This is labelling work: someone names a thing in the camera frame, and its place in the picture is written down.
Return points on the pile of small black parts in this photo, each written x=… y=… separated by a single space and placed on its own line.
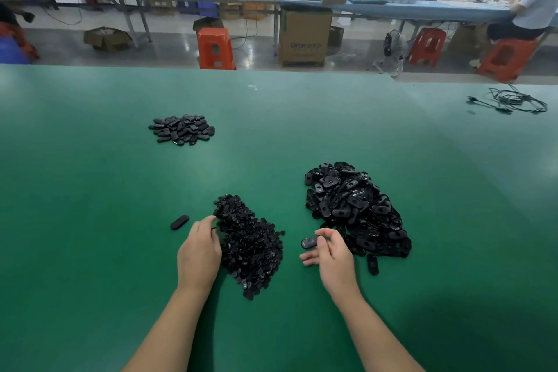
x=250 y=243

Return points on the long blue workbench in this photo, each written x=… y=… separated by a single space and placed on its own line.
x=279 y=1

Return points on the person's right thumb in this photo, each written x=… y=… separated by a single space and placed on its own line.
x=310 y=258

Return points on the white floor fan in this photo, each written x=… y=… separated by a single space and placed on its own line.
x=391 y=53

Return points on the person's right hand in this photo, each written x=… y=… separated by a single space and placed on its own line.
x=338 y=260

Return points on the red plastic stool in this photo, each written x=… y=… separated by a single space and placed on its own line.
x=427 y=47

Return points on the large pile of black shells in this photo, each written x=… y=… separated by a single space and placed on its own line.
x=355 y=208

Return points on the blue plastic stool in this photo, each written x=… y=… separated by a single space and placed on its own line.
x=13 y=50

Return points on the orange plastic stool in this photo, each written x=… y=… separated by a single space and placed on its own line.
x=505 y=60
x=215 y=49

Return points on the single black oval piece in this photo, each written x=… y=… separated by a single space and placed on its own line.
x=179 y=222

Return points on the open cardboard box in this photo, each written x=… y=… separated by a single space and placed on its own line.
x=107 y=39

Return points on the black shell piece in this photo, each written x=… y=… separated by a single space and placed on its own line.
x=372 y=264

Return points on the person's right forearm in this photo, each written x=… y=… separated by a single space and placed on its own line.
x=375 y=337

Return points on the black oval plastic shell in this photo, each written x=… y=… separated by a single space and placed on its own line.
x=308 y=243

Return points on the person's left hand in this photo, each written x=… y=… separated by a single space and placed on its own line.
x=198 y=256

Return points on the person's left fingers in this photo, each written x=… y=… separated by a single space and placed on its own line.
x=211 y=223

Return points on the small pile of assembled shells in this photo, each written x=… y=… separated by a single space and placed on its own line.
x=182 y=129

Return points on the large brown cardboard box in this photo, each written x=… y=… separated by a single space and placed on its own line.
x=304 y=37

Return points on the person's left forearm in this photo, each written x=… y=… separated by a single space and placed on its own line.
x=172 y=332

